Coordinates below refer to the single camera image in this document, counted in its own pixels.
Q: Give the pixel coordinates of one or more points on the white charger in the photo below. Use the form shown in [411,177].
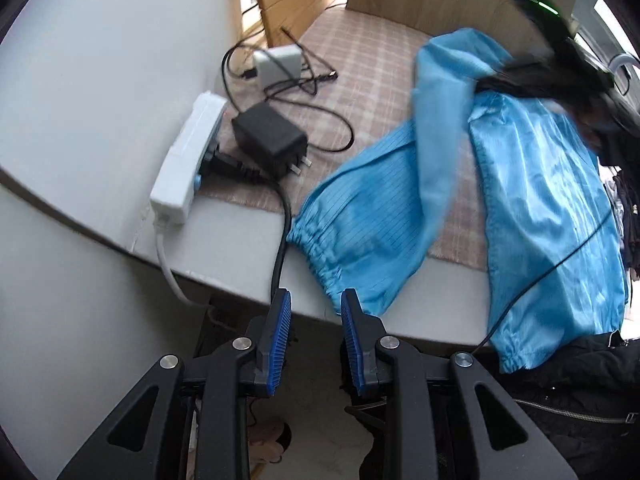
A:
[277,65]

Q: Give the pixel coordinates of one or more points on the black power adapter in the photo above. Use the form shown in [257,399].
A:
[267,132]

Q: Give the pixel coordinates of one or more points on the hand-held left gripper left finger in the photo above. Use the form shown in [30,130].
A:
[280,340]

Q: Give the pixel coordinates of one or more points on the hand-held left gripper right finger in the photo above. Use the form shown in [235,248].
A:
[350,345]

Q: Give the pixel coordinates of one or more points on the blue striped jacket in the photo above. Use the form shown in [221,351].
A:
[540,210]

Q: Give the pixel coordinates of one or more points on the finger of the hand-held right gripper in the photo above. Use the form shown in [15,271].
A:
[515,80]

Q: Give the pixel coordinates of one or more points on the pink slipper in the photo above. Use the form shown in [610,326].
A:
[270,440]

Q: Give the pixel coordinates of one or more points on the white power strip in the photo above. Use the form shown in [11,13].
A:
[180,170]

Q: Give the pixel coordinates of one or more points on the person's black jacket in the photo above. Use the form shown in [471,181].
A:
[575,385]

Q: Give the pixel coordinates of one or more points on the pink plaid blanket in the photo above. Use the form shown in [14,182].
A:
[360,85]

